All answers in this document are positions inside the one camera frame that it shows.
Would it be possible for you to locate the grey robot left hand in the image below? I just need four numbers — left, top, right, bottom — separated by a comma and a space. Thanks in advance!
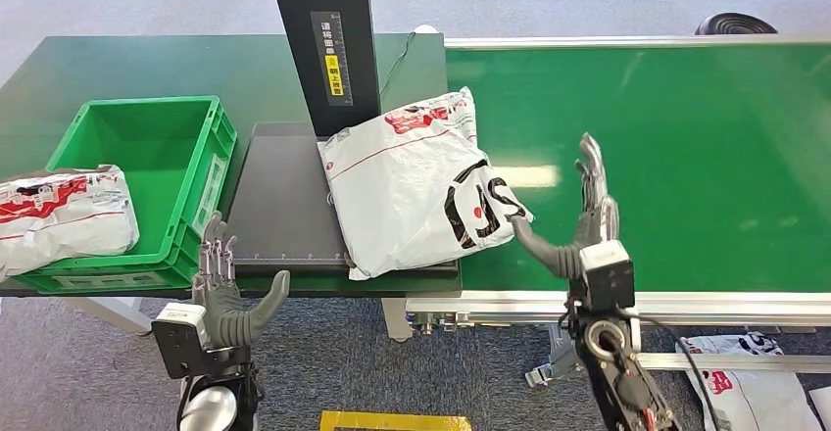
191, 212, 292, 352

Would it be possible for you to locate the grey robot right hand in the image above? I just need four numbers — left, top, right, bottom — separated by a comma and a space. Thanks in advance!
509, 131, 622, 280

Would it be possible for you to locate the white printed courier bag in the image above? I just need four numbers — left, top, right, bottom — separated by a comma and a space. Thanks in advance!
807, 385, 831, 431
676, 331, 826, 431
317, 87, 535, 281
0, 165, 141, 281

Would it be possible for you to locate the black inbound scanner machine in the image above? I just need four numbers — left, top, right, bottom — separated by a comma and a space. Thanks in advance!
223, 0, 461, 280

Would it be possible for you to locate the green conveyor belt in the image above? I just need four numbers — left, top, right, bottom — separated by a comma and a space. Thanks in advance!
405, 33, 831, 387

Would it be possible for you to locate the white table leg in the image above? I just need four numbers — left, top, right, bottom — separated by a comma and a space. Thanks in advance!
380, 298, 414, 344
68, 298, 154, 339

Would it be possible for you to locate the green plastic crate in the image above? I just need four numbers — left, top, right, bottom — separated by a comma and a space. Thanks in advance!
13, 95, 238, 296

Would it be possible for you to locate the yellow floor tape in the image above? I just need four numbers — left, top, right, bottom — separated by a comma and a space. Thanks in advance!
318, 411, 473, 431

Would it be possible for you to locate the black round ribbed object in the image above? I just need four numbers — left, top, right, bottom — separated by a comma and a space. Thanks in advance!
694, 12, 779, 36

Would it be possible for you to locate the black yellow label sticker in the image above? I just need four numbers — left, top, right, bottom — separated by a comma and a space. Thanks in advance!
310, 11, 355, 107

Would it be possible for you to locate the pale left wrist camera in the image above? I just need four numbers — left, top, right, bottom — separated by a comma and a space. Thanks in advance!
151, 303, 251, 381

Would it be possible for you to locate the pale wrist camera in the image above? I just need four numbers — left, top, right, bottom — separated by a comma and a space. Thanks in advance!
151, 303, 251, 381
577, 239, 638, 312

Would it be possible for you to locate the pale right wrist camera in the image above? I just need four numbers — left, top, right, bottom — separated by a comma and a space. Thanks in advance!
577, 239, 638, 312

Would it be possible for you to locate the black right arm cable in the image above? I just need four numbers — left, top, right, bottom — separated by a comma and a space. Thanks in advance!
616, 308, 725, 431

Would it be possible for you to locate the thin black table cable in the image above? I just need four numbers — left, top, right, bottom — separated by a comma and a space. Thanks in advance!
379, 30, 416, 95

